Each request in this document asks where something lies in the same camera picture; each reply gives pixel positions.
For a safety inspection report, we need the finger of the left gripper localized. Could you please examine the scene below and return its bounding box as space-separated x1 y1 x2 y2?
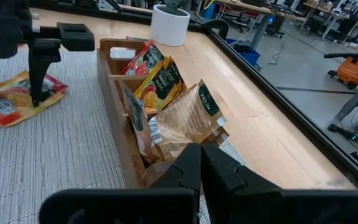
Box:
28 39 62 107

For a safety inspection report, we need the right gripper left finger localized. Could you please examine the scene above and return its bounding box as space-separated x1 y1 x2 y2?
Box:
150 142 202 200

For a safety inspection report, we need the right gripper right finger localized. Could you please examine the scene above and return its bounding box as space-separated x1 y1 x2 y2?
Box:
201 142 284 224

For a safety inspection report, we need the orange mango tea packet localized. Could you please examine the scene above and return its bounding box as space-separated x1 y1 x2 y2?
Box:
0 70 69 128
133 60 180 113
162 55 188 94

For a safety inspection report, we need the three-compartment wooden tray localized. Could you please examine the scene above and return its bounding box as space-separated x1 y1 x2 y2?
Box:
96 37 198 189

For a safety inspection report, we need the red strawberry tea packet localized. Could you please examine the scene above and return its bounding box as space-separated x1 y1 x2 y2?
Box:
119 39 165 77

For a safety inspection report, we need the grey woven placemat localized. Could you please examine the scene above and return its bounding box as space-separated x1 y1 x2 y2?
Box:
0 46 251 224

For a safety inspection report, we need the large blue plastic bin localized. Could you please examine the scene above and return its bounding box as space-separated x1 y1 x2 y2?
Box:
225 37 262 68

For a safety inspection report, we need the black power strip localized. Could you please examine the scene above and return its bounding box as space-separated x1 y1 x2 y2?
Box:
327 123 358 144

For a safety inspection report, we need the snake plant in white pot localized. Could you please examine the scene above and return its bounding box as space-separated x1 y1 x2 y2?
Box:
149 0 191 47

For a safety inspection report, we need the grey metal desk leg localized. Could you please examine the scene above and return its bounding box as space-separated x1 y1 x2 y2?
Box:
334 76 358 125

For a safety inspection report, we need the orange shop vacuum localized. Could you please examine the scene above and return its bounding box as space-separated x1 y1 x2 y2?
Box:
323 43 358 90

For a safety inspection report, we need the wooden top desk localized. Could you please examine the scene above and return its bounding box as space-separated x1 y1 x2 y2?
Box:
211 0 307 50

